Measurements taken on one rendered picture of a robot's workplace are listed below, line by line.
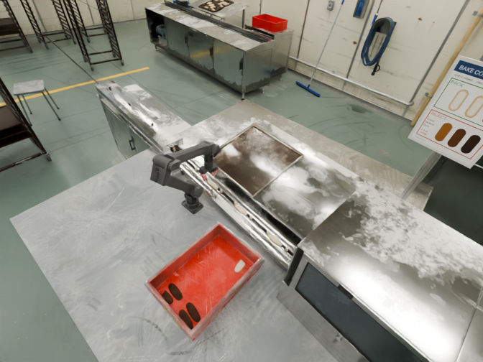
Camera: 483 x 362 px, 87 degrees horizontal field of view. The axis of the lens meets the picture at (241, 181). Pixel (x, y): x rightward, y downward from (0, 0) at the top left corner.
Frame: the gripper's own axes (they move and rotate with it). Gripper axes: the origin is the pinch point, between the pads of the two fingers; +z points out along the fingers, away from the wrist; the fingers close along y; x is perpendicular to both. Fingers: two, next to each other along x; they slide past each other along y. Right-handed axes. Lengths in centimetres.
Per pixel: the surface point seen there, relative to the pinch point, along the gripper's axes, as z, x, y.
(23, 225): 13, -43, 98
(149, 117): -2, -86, -5
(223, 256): 10, 46, 25
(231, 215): 5.4, 30.2, 5.8
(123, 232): 12, -2, 58
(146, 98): 6, -137, -27
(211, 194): 5.1, 9.4, 4.7
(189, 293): 12, 50, 50
